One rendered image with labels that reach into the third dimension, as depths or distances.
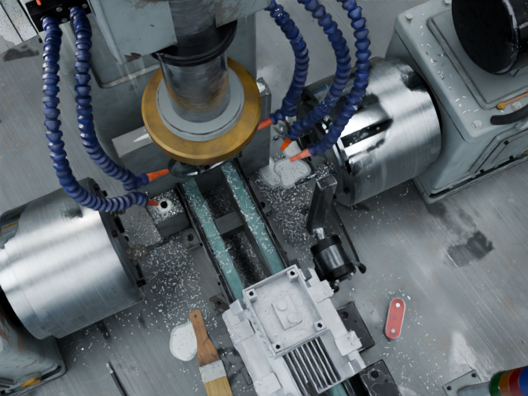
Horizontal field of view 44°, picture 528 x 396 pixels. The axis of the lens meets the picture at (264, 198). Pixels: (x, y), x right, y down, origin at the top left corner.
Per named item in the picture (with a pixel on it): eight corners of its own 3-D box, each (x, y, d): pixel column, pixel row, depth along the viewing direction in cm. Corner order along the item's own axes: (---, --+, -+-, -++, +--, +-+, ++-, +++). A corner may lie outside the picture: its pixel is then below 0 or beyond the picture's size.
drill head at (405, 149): (255, 139, 142) (254, 82, 119) (419, 69, 148) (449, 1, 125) (307, 240, 135) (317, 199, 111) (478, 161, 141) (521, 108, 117)
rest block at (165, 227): (152, 216, 148) (142, 199, 137) (180, 203, 150) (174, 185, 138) (162, 239, 147) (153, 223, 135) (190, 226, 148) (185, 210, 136)
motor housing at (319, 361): (224, 323, 129) (218, 306, 111) (309, 280, 132) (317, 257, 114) (269, 419, 123) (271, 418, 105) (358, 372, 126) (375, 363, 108)
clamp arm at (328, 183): (303, 224, 128) (313, 176, 104) (317, 218, 128) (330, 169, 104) (311, 240, 127) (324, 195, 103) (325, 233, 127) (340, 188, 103)
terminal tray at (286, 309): (240, 299, 115) (240, 291, 108) (295, 273, 116) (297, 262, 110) (272, 362, 111) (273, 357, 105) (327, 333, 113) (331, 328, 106)
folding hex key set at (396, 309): (397, 341, 140) (399, 339, 138) (383, 337, 140) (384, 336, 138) (405, 301, 142) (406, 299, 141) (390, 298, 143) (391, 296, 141)
